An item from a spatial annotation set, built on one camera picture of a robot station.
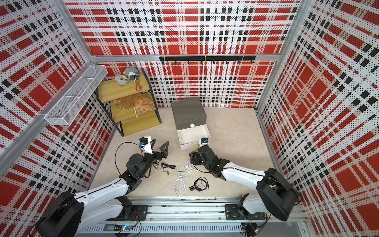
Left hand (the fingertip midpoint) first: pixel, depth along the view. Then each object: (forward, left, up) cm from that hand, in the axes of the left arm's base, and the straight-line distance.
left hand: (164, 140), depth 81 cm
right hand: (-4, -18, -9) cm, 20 cm away
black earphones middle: (-7, +2, -17) cm, 19 cm away
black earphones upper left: (-8, +6, -17) cm, 20 cm away
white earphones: (-10, -13, -17) cm, 24 cm away
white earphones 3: (-20, -8, -17) cm, 27 cm away
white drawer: (+9, -13, -11) cm, 19 cm away
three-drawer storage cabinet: (+13, -15, +2) cm, 20 cm away
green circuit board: (-39, +17, -16) cm, 46 cm away
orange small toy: (+27, +16, +16) cm, 35 cm away
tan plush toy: (+21, +15, +9) cm, 28 cm away
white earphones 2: (-10, -8, -18) cm, 22 cm away
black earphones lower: (-19, -21, -17) cm, 33 cm away
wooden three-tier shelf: (+24, +32, +16) cm, 43 cm away
